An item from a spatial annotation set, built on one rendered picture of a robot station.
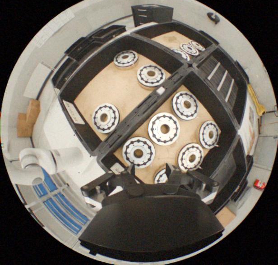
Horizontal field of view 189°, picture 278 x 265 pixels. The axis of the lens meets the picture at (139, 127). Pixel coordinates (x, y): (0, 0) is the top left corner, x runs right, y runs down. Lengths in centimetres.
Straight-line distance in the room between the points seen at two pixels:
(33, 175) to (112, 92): 40
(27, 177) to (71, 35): 313
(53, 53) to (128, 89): 294
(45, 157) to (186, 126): 50
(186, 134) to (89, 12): 346
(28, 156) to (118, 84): 42
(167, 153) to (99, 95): 33
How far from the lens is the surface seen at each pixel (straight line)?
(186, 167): 34
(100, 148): 25
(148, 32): 56
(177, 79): 27
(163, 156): 34
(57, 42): 311
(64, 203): 197
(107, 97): 37
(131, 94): 35
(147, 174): 35
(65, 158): 40
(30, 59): 312
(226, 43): 347
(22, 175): 30
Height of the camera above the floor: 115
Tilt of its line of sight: 85 degrees down
